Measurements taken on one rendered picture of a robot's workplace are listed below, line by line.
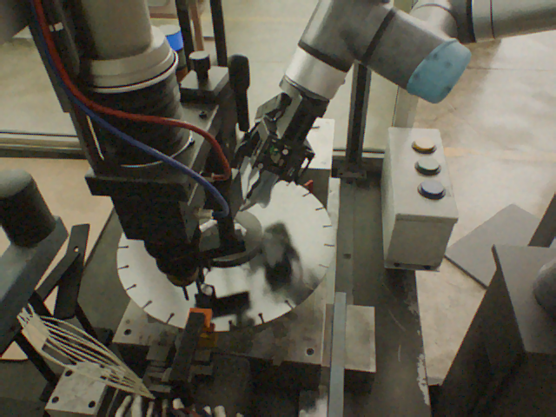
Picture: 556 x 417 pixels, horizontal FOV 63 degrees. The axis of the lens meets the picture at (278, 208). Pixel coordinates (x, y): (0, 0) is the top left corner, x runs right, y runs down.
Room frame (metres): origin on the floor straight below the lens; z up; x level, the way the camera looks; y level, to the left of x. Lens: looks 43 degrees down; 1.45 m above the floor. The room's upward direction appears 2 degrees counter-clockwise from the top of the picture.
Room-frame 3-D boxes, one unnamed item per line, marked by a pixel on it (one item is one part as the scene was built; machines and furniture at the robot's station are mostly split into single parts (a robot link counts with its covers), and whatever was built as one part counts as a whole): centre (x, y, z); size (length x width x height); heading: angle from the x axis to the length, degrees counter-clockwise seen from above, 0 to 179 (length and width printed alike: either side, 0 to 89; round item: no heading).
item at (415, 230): (0.70, -0.28, 0.82); 0.28 x 0.11 x 0.15; 171
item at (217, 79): (0.40, 0.07, 1.17); 0.06 x 0.05 x 0.20; 162
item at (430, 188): (0.62, -0.28, 0.90); 0.04 x 0.04 x 0.02
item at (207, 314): (0.29, 0.11, 0.95); 0.10 x 0.03 x 0.07; 171
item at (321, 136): (0.80, -0.03, 0.82); 0.18 x 0.18 x 0.15; 81
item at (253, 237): (0.48, 0.08, 0.96); 0.11 x 0.11 x 0.03
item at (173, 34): (0.77, 0.18, 1.14); 0.05 x 0.04 x 0.03; 81
